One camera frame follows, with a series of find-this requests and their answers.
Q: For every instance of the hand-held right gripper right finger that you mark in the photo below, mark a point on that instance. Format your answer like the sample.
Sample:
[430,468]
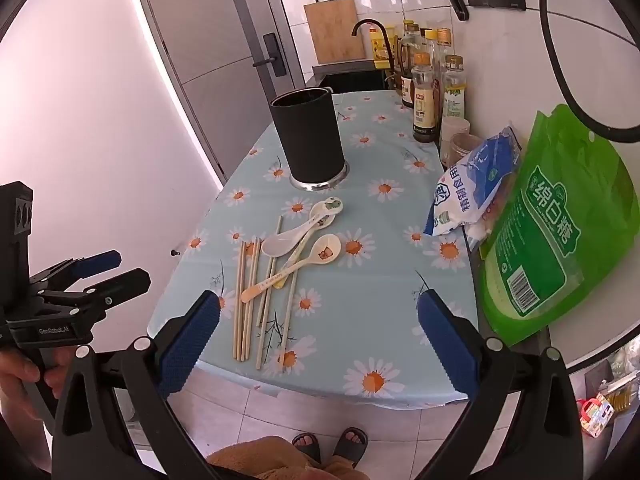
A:
[447,345]

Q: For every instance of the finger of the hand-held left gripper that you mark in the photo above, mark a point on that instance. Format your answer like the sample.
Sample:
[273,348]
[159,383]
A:
[127,282]
[102,260]

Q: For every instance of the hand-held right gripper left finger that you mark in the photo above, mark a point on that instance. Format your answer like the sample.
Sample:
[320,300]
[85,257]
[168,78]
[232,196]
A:
[190,345]

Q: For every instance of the bunch of wooden chopsticks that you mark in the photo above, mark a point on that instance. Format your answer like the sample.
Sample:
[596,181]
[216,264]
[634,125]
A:
[245,310]

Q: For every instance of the white spoon brown bear print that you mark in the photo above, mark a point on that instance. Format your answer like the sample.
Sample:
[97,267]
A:
[325,251]

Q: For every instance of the white spoon green print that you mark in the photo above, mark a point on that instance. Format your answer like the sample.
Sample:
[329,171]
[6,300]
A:
[330,205]

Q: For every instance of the black cylindrical utensil holder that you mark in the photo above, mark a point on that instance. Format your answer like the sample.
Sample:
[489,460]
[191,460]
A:
[310,135]

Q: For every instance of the person's left hand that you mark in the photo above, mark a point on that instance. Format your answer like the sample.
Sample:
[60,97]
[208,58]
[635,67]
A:
[17,367]

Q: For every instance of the light blue daisy tablecloth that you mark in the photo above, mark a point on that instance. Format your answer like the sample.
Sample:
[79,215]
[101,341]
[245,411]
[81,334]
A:
[375,270]

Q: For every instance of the person's brown clothing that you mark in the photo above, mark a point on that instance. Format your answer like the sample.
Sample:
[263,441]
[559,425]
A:
[250,460]

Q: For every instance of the black slipper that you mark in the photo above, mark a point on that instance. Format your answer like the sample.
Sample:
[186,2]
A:
[306,447]
[351,446]

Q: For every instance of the blue white salt bag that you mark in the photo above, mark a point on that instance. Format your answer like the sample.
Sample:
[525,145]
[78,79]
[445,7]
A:
[470,185]

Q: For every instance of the green sugar bag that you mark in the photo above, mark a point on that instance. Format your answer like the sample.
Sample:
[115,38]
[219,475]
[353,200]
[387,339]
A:
[550,220]

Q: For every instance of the colourful small carton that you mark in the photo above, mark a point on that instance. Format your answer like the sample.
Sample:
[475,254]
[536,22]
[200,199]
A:
[596,416]

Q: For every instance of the yellow oil bottle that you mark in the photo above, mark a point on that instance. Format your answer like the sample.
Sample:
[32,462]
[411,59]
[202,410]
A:
[622,385]

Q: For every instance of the row of condiment bottles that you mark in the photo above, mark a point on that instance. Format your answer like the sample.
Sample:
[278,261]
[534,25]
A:
[426,105]

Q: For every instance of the grey door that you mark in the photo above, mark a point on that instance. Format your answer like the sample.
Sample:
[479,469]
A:
[210,35]

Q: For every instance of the kitchen sink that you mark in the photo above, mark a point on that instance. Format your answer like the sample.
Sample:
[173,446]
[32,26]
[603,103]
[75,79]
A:
[350,79]

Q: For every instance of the wooden cutting board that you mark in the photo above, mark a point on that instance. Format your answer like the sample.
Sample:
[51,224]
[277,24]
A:
[334,30]

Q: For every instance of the black faucet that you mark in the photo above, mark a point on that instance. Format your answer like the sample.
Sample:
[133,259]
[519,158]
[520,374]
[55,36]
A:
[367,22]

